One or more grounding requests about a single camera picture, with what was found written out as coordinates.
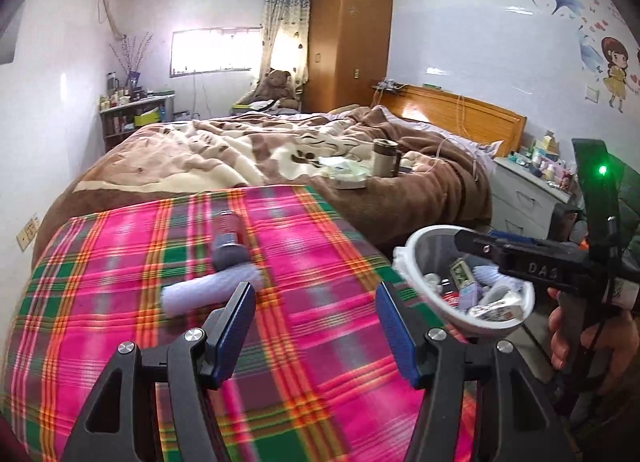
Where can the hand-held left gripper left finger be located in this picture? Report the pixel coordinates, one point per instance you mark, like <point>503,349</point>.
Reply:
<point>232,332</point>

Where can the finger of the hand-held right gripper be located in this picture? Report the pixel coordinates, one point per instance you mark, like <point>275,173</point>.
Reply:
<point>477,244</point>
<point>510,237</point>

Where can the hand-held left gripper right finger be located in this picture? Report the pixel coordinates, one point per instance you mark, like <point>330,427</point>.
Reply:
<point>397,337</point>

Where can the green white carton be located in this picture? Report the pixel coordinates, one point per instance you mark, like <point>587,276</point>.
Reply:
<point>461,274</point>

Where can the white plastic trash bin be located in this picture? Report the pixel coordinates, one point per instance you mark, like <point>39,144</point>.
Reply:
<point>425,252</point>

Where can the purple drink carton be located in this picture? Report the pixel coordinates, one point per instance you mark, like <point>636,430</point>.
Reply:
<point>470,298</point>

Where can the printed white paper cup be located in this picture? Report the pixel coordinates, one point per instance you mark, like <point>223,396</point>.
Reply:
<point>500,309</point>

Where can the red drink can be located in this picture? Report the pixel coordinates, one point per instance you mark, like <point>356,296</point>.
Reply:
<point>227,242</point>

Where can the person's right forearm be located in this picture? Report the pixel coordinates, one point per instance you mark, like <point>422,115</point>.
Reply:
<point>625,417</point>

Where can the person's right hand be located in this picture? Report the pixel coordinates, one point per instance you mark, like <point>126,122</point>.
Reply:
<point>557,332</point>

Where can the white nightstand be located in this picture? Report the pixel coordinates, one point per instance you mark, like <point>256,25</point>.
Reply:
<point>525,197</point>

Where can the cluster of small bottles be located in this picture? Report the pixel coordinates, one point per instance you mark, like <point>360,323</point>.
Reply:
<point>545,162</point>

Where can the lilac bed sheet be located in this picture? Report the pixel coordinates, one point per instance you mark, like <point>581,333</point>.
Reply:
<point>470,147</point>

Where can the pink green plaid blanket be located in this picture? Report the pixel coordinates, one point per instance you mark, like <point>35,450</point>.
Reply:
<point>125,267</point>

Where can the brown thermos mug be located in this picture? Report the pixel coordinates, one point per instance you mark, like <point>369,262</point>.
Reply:
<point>384,157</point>

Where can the wooden bed headboard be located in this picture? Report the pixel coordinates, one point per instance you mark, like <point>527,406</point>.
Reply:
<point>450,112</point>

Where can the pale green tissue pack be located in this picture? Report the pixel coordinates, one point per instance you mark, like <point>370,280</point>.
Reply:
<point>345,174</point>

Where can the brown beige blanket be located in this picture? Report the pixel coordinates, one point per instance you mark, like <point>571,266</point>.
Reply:
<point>200,152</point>

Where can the wooden wardrobe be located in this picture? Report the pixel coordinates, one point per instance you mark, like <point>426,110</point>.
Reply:
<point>350,42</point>

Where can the brown teddy bear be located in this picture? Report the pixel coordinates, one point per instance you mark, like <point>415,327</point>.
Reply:
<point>277,89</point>

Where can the bright window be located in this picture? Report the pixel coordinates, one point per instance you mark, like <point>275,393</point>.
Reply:
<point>215,52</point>

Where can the vase with purple branches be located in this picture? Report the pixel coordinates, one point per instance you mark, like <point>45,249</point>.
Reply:
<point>134,67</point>

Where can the patterned curtain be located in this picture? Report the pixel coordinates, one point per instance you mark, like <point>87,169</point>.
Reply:
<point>285,27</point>

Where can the cartoon girl wall sticker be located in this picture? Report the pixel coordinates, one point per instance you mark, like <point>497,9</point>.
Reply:
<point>617,72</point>

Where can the wall socket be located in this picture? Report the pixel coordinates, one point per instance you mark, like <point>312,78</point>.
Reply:
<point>27,233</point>

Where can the cluttered wall shelf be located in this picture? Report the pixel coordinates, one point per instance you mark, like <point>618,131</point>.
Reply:
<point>135,117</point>

